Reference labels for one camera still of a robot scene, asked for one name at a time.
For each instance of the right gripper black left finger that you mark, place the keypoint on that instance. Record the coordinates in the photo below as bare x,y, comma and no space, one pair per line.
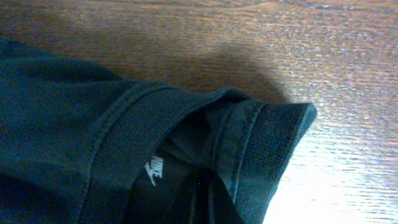
193,199

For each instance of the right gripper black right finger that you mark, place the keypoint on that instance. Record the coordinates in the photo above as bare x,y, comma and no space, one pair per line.
221,209

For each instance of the dark green cloth garment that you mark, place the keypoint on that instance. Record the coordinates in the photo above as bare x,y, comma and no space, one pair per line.
80,144

